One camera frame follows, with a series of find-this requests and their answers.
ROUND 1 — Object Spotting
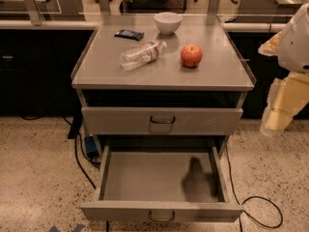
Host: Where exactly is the grey drawer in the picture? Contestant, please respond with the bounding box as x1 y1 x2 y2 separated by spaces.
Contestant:
81 147 244 222
82 107 242 135

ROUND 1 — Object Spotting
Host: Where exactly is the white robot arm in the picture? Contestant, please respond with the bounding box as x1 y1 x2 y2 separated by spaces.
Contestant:
258 4 309 137

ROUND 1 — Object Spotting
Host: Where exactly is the grey metal drawer cabinet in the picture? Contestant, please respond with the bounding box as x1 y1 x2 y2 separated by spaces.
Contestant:
72 14 255 150

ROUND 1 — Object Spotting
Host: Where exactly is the grey top drawer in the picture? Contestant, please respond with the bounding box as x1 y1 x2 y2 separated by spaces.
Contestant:
82 107 242 135

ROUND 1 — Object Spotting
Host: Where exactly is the red apple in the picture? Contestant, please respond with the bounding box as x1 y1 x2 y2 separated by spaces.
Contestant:
181 44 203 68

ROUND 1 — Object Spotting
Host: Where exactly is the white ceramic bowl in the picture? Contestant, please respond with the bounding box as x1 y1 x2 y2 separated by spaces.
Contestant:
154 12 183 35

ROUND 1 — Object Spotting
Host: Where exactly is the clear plastic water bottle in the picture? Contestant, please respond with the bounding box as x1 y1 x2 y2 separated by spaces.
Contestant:
120 41 167 72

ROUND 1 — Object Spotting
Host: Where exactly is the dark blue snack packet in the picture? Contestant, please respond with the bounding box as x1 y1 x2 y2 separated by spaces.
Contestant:
115 29 144 41

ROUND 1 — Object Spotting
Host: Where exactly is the blue power box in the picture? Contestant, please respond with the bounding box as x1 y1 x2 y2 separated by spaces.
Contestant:
84 136 98 159

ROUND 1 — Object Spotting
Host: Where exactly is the long counter with dark cabinets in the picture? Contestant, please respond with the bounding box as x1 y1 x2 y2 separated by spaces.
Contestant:
0 12 287 119

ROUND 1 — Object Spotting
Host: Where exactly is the black floor cable right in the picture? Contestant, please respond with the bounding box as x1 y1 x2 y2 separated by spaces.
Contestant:
224 144 284 232

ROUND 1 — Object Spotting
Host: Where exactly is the black floor cable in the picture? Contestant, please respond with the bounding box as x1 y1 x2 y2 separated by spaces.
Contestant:
19 114 110 232
224 144 284 232

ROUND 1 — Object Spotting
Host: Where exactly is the black floor cable left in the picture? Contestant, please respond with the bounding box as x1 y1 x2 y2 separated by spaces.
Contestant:
19 114 110 232

